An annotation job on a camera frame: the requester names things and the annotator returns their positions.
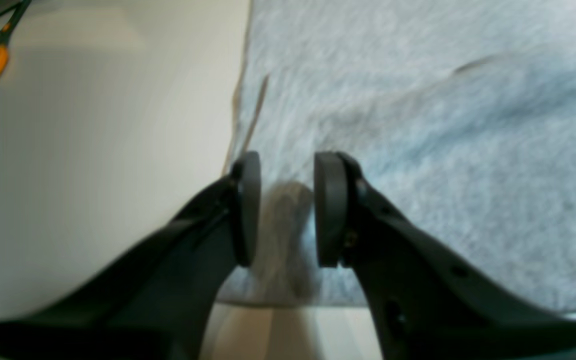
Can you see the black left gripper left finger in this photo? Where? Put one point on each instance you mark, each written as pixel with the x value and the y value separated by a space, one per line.
pixel 154 302

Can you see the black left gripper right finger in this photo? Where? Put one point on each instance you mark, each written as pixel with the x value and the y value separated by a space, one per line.
pixel 426 302

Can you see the grey T-shirt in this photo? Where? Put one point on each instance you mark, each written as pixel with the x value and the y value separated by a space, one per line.
pixel 461 112

